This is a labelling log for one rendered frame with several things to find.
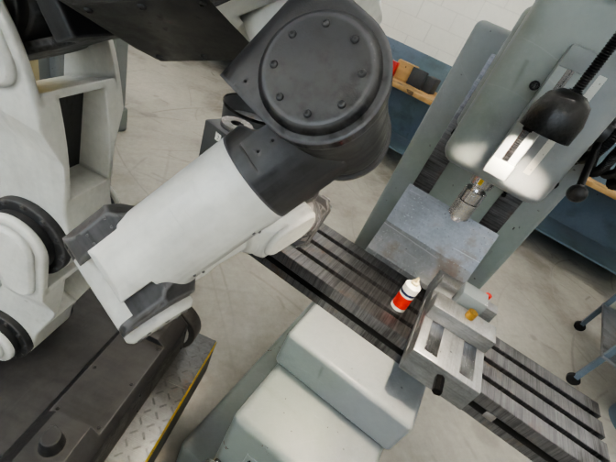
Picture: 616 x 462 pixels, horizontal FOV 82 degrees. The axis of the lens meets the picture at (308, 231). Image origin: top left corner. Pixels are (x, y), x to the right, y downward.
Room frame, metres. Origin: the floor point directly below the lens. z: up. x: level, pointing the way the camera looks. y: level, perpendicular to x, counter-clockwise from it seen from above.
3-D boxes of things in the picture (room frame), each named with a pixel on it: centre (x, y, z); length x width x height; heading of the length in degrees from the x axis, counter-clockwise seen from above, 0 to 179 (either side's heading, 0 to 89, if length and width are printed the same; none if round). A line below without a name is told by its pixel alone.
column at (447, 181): (1.34, -0.48, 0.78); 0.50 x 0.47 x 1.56; 163
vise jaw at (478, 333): (0.66, -0.41, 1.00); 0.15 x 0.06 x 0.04; 75
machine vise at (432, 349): (0.68, -0.42, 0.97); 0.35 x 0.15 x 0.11; 165
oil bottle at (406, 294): (0.73, -0.29, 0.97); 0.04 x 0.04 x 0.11
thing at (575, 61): (0.65, -0.26, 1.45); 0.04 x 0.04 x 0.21; 73
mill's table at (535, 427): (0.77, -0.23, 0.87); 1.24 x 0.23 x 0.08; 73
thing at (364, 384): (0.75, -0.29, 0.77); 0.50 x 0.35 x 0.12; 163
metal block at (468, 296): (0.71, -0.42, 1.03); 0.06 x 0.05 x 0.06; 75
